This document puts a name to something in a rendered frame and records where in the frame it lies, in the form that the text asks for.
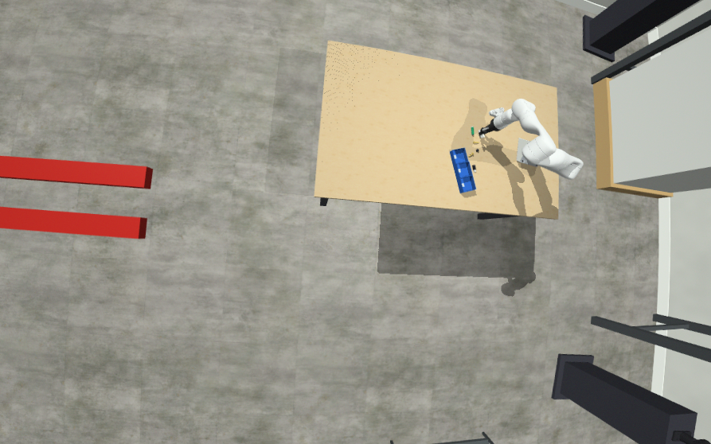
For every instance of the blue three-compartment bin rack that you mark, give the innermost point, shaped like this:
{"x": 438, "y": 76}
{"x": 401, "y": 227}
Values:
{"x": 462, "y": 171}

